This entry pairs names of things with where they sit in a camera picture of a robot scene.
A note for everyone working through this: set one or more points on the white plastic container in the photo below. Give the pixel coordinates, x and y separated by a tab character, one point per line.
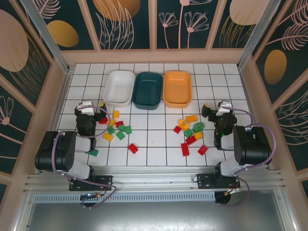
119	86

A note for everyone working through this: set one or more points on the long red lego brick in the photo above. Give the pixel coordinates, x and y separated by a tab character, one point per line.
184	149

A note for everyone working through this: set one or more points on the yellow lego window piece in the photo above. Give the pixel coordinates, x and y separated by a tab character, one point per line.
183	124

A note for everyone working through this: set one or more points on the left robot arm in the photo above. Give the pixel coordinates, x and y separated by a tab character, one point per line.
67	154

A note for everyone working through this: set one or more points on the aluminium frame post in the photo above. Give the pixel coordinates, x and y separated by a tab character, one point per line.
254	36
50	41

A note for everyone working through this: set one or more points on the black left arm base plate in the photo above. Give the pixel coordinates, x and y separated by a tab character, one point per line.
106	181

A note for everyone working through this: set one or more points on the small circuit board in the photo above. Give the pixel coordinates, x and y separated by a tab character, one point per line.
90	195

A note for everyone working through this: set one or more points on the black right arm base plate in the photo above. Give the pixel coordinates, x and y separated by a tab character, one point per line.
204	180

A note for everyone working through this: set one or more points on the red notched lego piece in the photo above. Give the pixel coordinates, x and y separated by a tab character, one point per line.
132	147

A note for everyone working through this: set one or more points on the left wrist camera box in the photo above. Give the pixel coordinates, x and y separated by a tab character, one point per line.
85	108

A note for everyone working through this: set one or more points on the teal plastic container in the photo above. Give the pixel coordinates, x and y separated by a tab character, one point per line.
146	89

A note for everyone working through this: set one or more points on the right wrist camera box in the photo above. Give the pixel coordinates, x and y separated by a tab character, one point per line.
225	106

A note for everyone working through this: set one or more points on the green round lego piece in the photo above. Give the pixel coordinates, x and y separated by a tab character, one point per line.
198	126

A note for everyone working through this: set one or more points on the red studded lego plate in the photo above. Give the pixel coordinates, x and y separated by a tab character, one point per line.
202	150

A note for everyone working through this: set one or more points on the long yellow lego brick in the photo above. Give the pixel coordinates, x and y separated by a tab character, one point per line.
191	118

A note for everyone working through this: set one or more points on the grey metal sheet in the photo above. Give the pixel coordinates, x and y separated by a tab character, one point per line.
154	216

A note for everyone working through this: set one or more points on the aluminium mounting rail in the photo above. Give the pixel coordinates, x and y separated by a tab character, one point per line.
154	179

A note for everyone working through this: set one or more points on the long green lego brick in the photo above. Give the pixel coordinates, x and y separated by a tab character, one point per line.
93	152

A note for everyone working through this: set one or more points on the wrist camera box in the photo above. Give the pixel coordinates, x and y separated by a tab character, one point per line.
225	106
85	108

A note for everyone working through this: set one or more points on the orange plastic container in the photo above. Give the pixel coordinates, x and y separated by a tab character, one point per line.
176	86

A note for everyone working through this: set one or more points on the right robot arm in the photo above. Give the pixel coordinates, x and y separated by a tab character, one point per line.
252	149

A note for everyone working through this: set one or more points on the aluminium table side rail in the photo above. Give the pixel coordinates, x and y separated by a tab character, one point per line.
59	108
247	92

